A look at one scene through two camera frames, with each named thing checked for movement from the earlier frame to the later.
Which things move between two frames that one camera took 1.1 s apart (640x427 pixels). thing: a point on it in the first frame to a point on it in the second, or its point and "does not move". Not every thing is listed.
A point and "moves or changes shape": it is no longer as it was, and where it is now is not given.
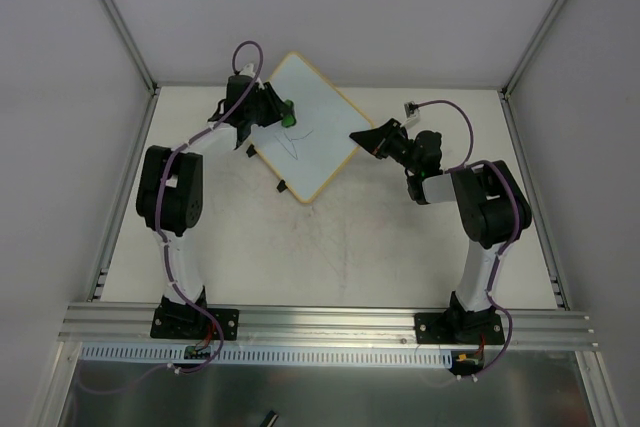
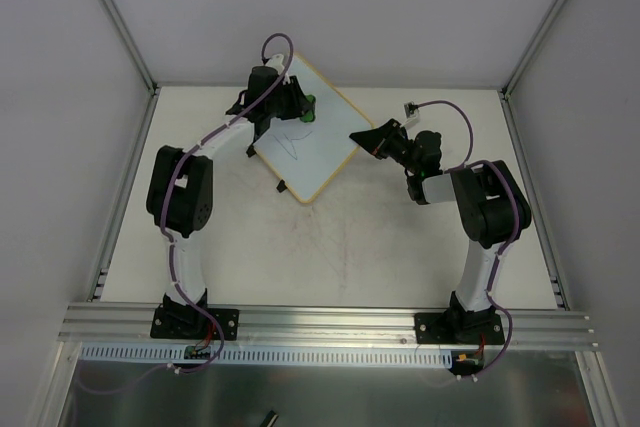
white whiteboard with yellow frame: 328,129 does not move
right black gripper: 385,138 does not move
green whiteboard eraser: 289,120 moves or changes shape
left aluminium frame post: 150,82 does not move
